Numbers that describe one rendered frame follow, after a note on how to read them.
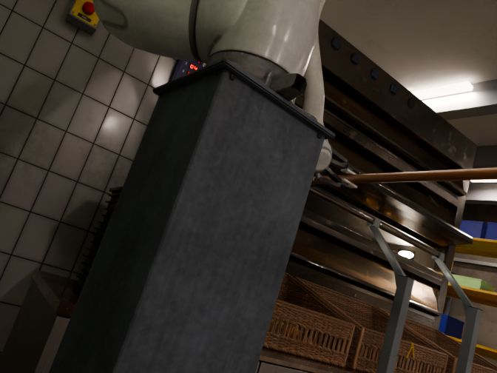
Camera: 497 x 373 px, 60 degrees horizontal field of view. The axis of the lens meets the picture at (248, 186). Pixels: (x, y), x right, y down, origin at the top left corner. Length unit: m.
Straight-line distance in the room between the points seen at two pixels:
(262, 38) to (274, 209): 0.25
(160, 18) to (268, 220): 0.37
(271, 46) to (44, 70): 1.13
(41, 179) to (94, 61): 0.47
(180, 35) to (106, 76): 0.99
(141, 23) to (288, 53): 0.25
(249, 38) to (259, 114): 0.13
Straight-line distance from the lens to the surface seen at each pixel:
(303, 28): 0.70
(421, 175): 1.32
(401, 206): 2.42
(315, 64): 1.21
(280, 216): 0.60
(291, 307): 1.45
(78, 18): 1.67
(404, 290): 1.68
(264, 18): 0.68
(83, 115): 1.66
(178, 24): 0.74
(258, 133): 0.58
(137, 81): 1.74
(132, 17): 0.77
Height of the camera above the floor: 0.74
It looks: 13 degrees up
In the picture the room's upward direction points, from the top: 18 degrees clockwise
